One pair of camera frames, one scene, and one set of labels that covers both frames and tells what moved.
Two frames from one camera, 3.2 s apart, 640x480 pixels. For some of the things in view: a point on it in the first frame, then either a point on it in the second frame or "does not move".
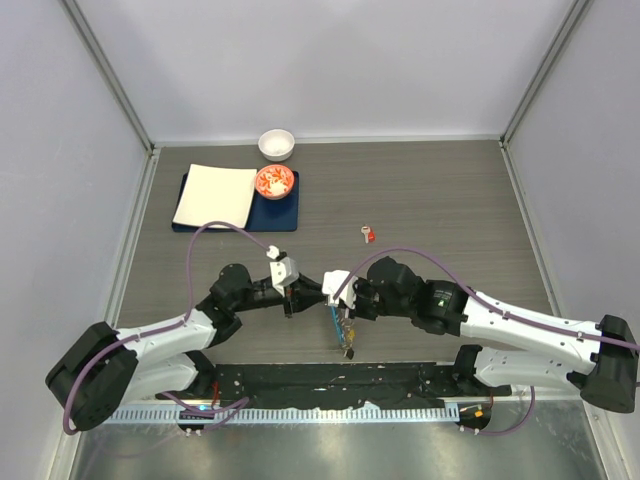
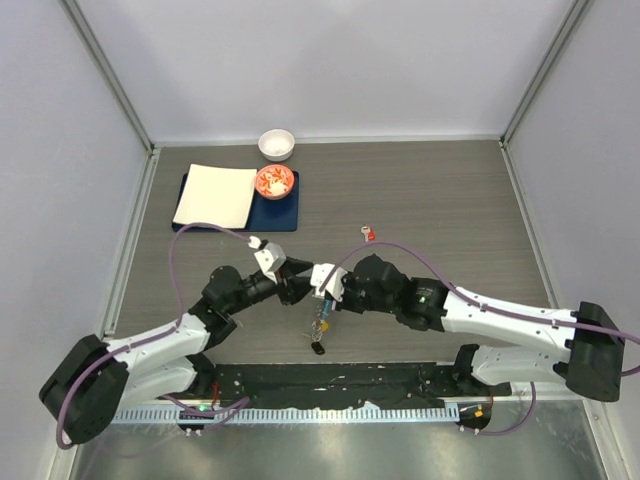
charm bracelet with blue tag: x=343 y=326 -> x=325 y=308
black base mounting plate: x=292 y=385 does not move
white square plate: x=214 y=193 does not move
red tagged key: x=370 y=236 does not move
